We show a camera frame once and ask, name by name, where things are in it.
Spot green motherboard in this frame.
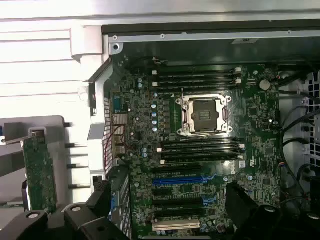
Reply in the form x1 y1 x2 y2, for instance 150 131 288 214
109 58 282 240

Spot white expansion slot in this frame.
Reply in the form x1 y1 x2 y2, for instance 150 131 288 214
151 219 201 233

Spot silver coin battery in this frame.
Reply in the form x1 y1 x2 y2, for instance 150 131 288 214
258 79 271 91

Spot blue expansion slot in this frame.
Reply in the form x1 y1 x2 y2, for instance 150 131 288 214
151 176 203 186

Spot metal CPU socket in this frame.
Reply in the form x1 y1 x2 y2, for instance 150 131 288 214
174 94 235 137

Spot open black PC case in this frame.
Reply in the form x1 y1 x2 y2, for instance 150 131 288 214
87 23 320 240

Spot perforated metal disk bay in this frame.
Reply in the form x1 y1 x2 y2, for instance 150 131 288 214
299 69 320 176

